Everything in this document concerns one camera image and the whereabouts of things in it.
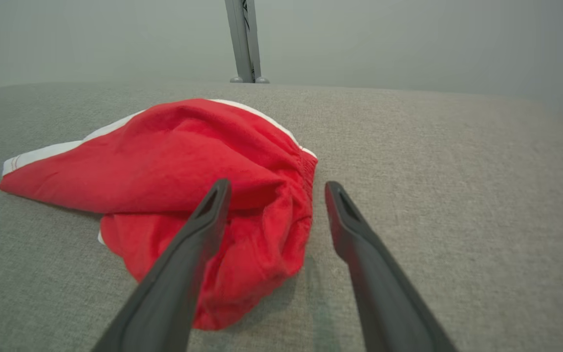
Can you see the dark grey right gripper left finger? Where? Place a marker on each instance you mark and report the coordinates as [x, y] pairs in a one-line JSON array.
[[174, 274]]

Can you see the grey fabric sofa seat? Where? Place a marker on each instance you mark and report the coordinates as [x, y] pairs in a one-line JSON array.
[[457, 195]]

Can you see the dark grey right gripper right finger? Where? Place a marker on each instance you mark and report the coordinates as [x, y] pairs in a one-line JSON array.
[[379, 283]]

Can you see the red shorts with white trim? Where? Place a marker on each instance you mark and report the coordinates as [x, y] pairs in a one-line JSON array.
[[164, 156]]

